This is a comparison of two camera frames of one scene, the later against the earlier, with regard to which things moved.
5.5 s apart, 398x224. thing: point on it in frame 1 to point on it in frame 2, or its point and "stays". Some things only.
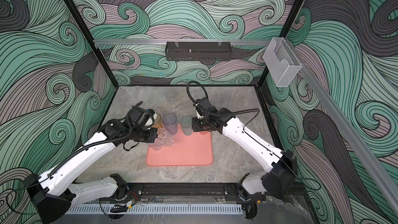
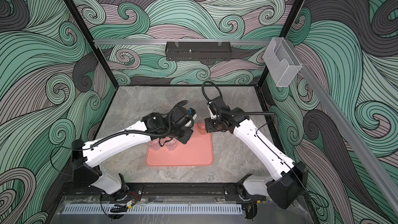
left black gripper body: [144, 135] to [183, 136]
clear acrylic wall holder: [282, 64] stays
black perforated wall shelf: [198, 51] stays
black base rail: [184, 190] stays
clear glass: [159, 110] to [154, 144]
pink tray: [195, 150] stays
